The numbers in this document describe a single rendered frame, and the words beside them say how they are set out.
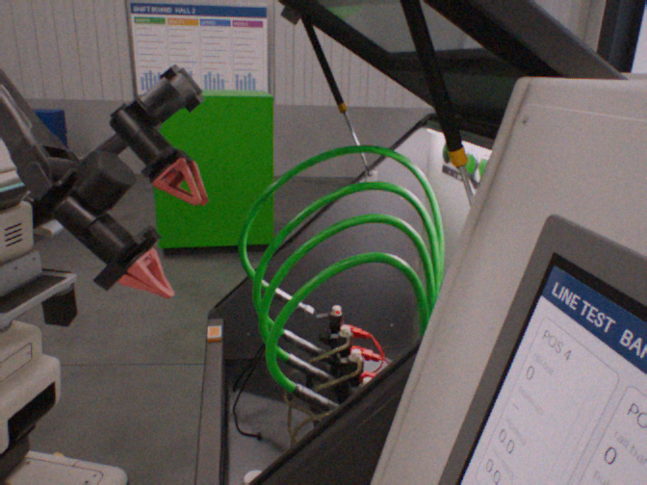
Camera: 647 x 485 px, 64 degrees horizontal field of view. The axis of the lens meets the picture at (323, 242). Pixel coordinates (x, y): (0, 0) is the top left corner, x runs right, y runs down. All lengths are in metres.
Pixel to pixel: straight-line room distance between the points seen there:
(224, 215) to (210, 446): 3.49
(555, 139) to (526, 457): 0.26
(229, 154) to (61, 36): 4.17
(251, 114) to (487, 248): 3.72
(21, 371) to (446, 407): 1.17
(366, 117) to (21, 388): 6.47
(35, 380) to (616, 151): 1.36
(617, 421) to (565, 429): 0.05
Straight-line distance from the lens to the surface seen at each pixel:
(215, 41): 7.37
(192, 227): 4.36
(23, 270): 1.42
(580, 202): 0.45
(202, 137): 4.19
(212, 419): 0.99
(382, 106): 7.52
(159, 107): 0.95
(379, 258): 0.69
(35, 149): 0.87
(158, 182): 0.91
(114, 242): 0.80
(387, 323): 1.40
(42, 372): 1.53
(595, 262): 0.42
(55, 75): 8.02
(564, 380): 0.43
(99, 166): 0.78
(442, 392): 0.58
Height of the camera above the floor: 1.56
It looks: 19 degrees down
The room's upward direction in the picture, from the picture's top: 2 degrees clockwise
